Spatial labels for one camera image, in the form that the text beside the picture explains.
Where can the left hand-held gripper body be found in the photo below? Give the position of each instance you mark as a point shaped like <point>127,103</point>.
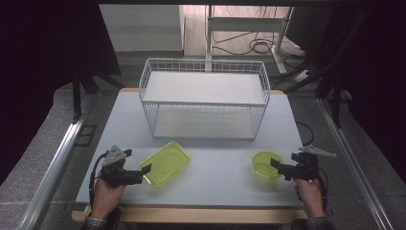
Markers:
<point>116,175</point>

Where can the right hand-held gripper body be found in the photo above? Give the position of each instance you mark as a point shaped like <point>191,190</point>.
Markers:
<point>301,171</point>

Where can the green plastic bowl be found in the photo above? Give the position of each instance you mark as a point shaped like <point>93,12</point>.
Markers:
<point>263,166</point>

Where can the green rectangular plastic tray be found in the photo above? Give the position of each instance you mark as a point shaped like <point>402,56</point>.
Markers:
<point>167,163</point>

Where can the person's left hand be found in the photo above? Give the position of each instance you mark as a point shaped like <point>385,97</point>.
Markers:
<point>105,198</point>

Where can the person's right hand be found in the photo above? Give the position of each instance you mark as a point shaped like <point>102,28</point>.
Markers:
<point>311,198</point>

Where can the black metal stand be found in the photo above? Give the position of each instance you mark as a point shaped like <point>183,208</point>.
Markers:
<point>335,80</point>
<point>77,96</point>

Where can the aluminium rail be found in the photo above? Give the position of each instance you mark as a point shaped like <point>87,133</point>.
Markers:
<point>354,163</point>
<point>54,169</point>

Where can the white metal desk frame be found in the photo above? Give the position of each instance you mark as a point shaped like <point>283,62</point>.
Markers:
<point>245,24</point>

